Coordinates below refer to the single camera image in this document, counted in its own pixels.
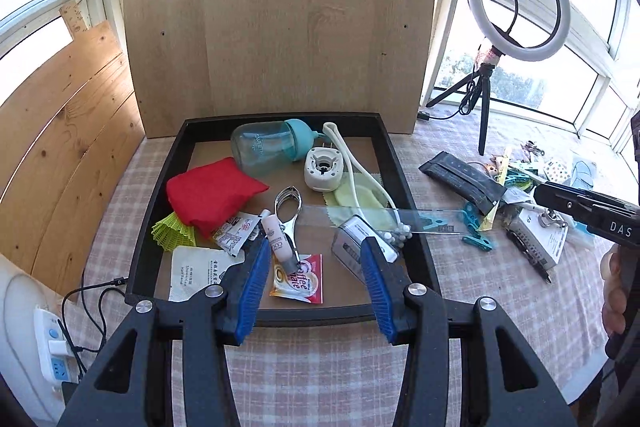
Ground silver electronic device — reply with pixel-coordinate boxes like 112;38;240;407
331;215;401;280

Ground red cloth pouch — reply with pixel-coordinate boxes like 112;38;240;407
166;158;271;240

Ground black charging cable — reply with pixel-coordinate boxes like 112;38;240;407
62;277;128;388

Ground white packet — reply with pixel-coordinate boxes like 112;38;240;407
168;246;246;303

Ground pine plank panel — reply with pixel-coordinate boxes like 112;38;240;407
0;21;146;303

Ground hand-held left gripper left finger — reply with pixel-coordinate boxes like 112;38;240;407
57;237;273;427

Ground black pen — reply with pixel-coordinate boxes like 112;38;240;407
505;229;554;285

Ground black tripod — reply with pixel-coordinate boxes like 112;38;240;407
426;44;501;156

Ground white printed device box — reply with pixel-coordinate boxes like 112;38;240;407
510;206;571;271

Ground light wood measuring strip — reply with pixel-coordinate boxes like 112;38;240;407
59;2;91;30

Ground green clothespins bundle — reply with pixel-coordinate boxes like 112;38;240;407
505;167;533;190

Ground white plastic stick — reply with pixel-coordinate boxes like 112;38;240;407
505;199;556;214

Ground black ring light cable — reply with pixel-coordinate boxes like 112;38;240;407
416;82;581;132

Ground white cosmetic tube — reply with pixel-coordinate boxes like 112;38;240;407
260;208;302;275

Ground white rounded appliance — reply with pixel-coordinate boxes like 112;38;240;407
0;252;56;423

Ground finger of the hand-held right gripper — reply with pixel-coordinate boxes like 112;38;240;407
575;189;640;214
534;183;601;228

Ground clear plastic bag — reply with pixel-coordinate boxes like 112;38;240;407
570;157;598;190

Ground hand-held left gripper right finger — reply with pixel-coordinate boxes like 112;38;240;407
360;237;581;427

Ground light green cloth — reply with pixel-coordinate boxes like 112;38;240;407
325;179;401;233

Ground yellow plastic ruler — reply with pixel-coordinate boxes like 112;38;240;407
496;146;514;188

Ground red white sachet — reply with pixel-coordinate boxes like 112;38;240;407
210;213;266;258
270;253;325;305

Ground clear plastic ruler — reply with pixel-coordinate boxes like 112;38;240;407
298;204;496;235

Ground white cable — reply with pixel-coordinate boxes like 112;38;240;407
322;122;396;212

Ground white power strip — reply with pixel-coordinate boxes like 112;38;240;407
32;304;76;383

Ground white plug adapter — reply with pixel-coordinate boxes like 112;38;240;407
304;142;347;192

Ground silver metal tongs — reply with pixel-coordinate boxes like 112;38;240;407
274;187;304;268

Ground light oak board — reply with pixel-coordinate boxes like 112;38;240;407
122;0;440;138

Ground pale yellow wrapper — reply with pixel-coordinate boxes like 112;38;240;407
482;202;503;233

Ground plaid cloth desktop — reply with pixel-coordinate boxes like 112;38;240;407
60;107;640;427

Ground white bead string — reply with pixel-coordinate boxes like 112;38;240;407
376;224;413;253

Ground clear bottle teal cap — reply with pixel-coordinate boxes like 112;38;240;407
231;118;318;175

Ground black zip pouch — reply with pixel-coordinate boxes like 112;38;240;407
419;151;507;215

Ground yellow-green mesh sponge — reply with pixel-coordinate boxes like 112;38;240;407
151;212;198;253

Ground black cardboard tray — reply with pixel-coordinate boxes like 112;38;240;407
124;112;442;327

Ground person's right hand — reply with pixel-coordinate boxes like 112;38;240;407
601;251;627;339

